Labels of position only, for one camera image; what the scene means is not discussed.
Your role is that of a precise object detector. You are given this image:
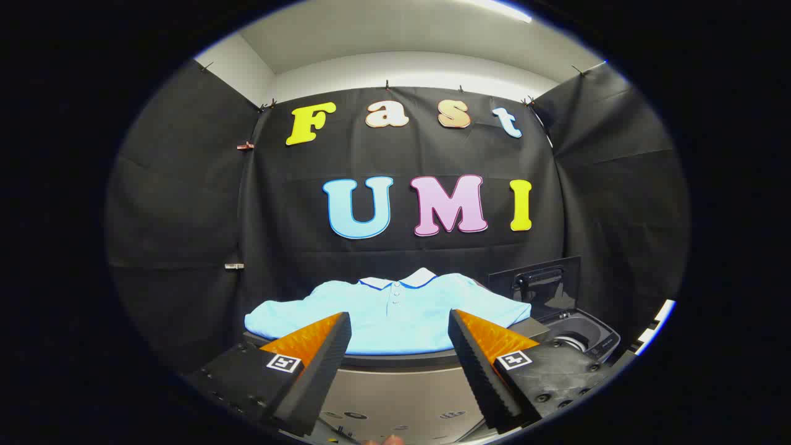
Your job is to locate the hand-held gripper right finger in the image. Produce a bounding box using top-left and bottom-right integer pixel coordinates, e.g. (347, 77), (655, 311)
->
(447, 309), (637, 433)

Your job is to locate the dark glass washing machine lid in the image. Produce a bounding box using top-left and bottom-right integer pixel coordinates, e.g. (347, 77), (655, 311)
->
(488, 256), (582, 320)

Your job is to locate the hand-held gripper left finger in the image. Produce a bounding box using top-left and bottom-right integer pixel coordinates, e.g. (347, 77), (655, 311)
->
(185, 311), (353, 438)

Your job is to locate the light blue polo shirt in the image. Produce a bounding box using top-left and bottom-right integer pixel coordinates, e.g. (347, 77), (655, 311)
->
(244, 268), (532, 356)

